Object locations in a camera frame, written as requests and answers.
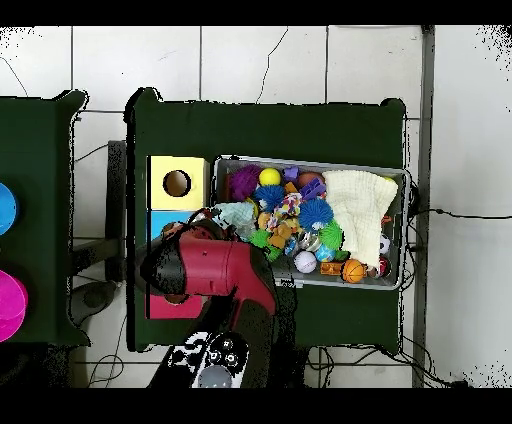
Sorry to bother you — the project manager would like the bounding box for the dark green table cloth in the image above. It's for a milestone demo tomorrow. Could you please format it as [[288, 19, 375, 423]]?
[[0, 90, 90, 347], [125, 87, 409, 353]]

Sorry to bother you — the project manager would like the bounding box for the yellow smooth ball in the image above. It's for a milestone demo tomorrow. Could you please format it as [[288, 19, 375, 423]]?
[[258, 166, 283, 187]]

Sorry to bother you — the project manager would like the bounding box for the green rubber koosh ball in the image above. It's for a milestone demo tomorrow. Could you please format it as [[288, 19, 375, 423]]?
[[249, 228, 283, 262], [317, 219, 345, 251]]

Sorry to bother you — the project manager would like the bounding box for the blue rubber koosh ball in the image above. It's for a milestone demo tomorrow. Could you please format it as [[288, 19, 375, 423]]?
[[298, 196, 335, 231], [252, 183, 287, 214]]

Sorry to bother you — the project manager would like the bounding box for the wooden box with three holes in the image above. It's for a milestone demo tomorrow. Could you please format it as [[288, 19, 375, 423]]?
[[145, 154, 210, 320]]

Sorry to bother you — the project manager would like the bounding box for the magenta round disc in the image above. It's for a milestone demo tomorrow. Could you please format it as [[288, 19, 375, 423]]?
[[0, 269, 29, 343]]

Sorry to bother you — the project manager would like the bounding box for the blue round disc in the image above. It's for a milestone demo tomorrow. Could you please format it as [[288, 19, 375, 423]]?
[[0, 182, 19, 236]]

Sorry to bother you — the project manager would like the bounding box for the white toy baseball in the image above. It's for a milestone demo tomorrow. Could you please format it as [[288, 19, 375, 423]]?
[[294, 250, 318, 275]]

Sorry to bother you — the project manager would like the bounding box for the black cable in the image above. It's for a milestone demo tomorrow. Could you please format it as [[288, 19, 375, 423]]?
[[411, 207, 512, 220]]

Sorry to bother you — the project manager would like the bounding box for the cream waffle cloth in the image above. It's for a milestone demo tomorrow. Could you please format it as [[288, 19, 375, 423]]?
[[321, 169, 399, 268]]

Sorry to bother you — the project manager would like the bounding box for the orange toy basketball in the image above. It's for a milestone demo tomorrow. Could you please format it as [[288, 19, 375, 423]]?
[[340, 258, 367, 284]]

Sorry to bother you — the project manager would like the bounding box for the purple spiky ball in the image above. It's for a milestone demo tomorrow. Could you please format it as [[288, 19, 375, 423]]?
[[228, 163, 263, 203]]

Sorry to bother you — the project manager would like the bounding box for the clear mesh bin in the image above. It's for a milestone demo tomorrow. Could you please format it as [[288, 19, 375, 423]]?
[[211, 154, 411, 291]]

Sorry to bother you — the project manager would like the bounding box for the mint green waffle cloth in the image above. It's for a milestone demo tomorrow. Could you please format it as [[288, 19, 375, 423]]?
[[211, 201, 257, 241]]

